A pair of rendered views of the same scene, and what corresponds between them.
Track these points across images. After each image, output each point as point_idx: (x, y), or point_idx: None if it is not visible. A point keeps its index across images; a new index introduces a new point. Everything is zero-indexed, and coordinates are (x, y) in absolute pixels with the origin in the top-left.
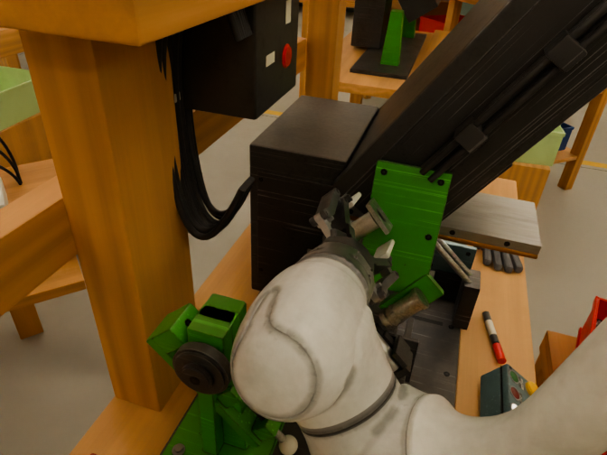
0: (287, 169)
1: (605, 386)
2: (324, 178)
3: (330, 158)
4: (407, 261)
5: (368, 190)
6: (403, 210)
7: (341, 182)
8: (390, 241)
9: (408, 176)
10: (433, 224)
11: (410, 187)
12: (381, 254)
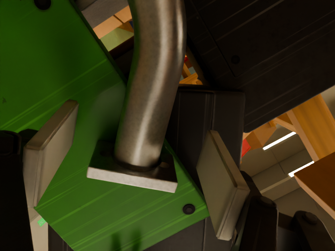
0: (334, 41)
1: None
2: (260, 78)
3: (273, 118)
4: (7, 111)
5: (182, 140)
6: (105, 183)
7: (234, 114)
8: (68, 150)
9: (147, 230)
10: (44, 201)
11: (130, 220)
12: (46, 175)
